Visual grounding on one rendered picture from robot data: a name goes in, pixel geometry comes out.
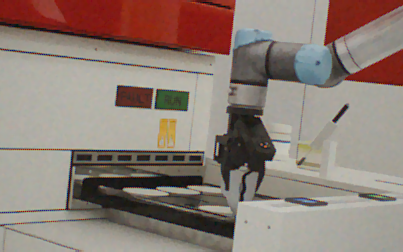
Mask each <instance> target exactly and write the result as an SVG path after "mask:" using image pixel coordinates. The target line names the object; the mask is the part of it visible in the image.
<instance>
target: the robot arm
mask: <svg viewBox="0 0 403 252"><path fill-rule="evenodd" d="M402 48H403V6H402V7H399V8H397V9H395V10H393V11H392V12H389V13H388V14H385V15H384V16H381V17H380V18H378V19H375V20H374V21H372V22H370V23H369V24H366V25H365V26H362V27H361V28H358V29H356V31H353V32H351V33H349V34H347V35H346V36H343V37H341V38H339V39H338V40H336V41H334V42H332V43H329V44H328V45H327V46H318V45H317V44H314V43H307V44H305V43H286V42H279V41H275V40H274V39H273V33H272V32H271V31H266V30H261V29H255V28H240V29H239V30H238V31H237V32H236V35H235V43H234V48H233V60H232V66H231V72H230V83H232V84H230V87H229V88H228V90H227V92H228V103H229V104H230V105H228V107H227V110H226V113H228V114H229V117H228V130H227V134H223V135H215V148H214V154H213V160H214V161H216V162H218V164H221V166H220V171H221V175H222V177H223V182H222V184H221V186H220V189H221V192H222V194H223V195H224V196H225V197H226V198H227V201H228V205H229V206H230V210H231V211H232V212H233V214H234V215H235V216H236V212H237V206H238V202H239V198H240V202H245V201H251V200H252V198H253V196H254V195H255V193H256V192H257V190H258V189H259V187H260V184H261V183H262V180H263V178H264V176H265V161H269V162H272V160H273V158H274V157H275V153H276V152H277V150H276V149H275V146H274V144H273V143H272V140H271V139H270V136H269V134H268V133H267V130H266V129H265V125H264V124H263V122H262V120H261V118H260V117H255V115H257V116H263V112H264V110H262V107H265V104H266V97H267V84H268V79H270V80H280V81H287V82H298V83H302V84H306V85H314V86H316V87H320V88H330V87H336V86H337V85H339V84H341V83H342V82H343V80H344V78H346V77H347V76H349V75H351V74H353V73H356V72H357V71H358V70H361V69H363V68H366V67H367V66H368V65H371V64H373V63H376V62H377V61H378V60H381V59H383V58H385V57H387V56H390V55H391V54H393V53H395V52H397V51H400V50H401V49H402ZM235 84H240V85H235ZM248 85H252V86H248ZM255 86H258V87H255ZM217 142H218V143H219V147H218V156H217V155H215V154H216V148H217ZM240 167H247V169H245V173H244V174H243V177H242V175H241V174H239V173H238V171H235V169H240Z"/></svg>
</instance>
